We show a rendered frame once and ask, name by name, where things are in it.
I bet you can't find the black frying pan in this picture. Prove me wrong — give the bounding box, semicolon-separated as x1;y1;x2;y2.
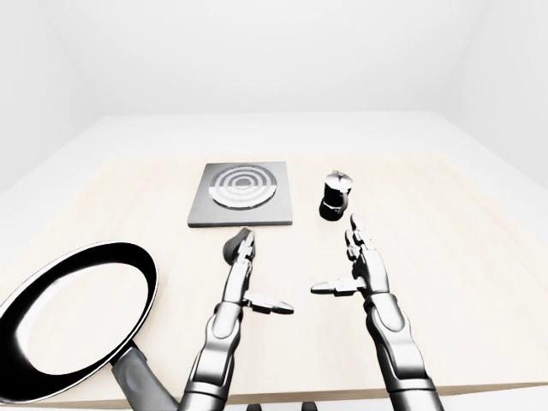
0;241;179;411

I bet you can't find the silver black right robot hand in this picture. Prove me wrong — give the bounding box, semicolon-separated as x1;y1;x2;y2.
310;212;394;298

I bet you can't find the round black stove knob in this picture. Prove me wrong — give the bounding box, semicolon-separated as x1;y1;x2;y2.
223;228;253;265

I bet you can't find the flat dark stove plate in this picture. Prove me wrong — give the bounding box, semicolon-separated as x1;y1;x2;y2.
187;161;295;229

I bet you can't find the black silver moka pot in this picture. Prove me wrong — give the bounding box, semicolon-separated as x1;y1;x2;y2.
318;169;354;222

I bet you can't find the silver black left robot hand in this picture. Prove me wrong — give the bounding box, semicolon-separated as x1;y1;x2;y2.
218;231;295;316

